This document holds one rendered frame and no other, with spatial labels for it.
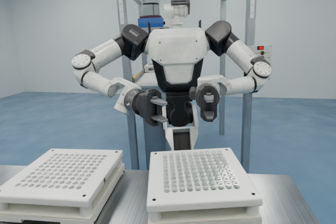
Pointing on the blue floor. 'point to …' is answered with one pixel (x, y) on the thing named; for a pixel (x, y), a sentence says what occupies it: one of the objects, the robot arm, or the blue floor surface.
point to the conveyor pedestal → (155, 138)
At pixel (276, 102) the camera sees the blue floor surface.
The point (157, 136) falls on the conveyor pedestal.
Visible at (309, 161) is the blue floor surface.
